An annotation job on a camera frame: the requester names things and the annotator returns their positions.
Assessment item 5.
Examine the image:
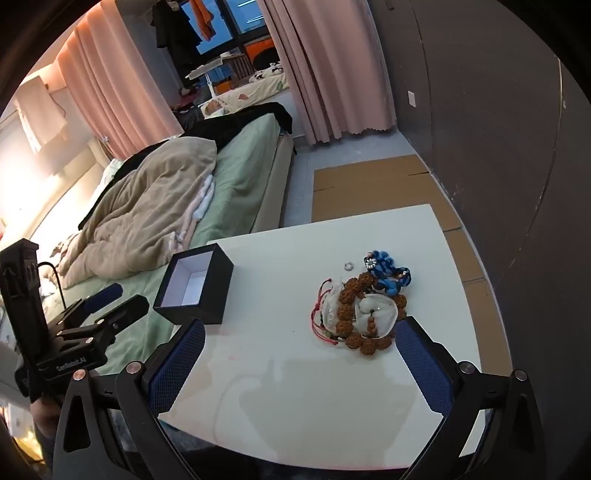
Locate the white wall socket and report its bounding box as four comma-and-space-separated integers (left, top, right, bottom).
408, 90, 417, 108

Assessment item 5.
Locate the pink curtain left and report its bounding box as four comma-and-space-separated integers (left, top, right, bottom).
56, 1, 182, 160

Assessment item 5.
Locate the floral bedding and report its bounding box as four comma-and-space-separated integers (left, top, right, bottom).
200, 64, 290, 119

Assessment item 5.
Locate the brown cardboard floor sheet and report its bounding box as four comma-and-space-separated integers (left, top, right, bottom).
311, 155, 513, 374

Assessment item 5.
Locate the orange hanging garment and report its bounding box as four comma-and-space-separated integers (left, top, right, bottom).
189, 0, 215, 41

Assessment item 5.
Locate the beige duvet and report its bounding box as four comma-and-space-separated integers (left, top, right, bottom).
52, 137, 217, 289

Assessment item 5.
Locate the pink curtain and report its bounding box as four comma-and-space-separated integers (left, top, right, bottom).
56, 1, 182, 160
257, 0, 397, 145

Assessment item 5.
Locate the black garment on bed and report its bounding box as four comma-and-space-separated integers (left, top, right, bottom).
177, 101, 295, 151

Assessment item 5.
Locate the clear plastic pouch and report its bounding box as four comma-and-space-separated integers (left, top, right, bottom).
311, 283, 399, 338

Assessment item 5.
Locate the blue bead bracelet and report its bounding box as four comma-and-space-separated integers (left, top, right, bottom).
362, 249, 413, 295

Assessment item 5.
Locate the black jewelry box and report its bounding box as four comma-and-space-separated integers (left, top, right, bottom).
153, 243, 233, 325

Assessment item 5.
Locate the black hanging garment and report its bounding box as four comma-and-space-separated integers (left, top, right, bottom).
150, 0, 201, 89

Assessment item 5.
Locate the person's left hand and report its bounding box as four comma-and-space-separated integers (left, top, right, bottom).
30, 397, 61, 439

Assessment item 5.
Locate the brown rudraksha bead bracelet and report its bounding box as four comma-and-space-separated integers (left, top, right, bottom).
335, 271, 409, 357

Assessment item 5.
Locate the white pink folded cloth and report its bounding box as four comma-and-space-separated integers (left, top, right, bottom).
170, 174, 215, 253

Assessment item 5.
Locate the red string bracelet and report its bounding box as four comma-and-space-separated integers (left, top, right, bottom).
309, 276, 343, 346

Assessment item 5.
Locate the pink curtain right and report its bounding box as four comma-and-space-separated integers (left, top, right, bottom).
257, 0, 397, 145

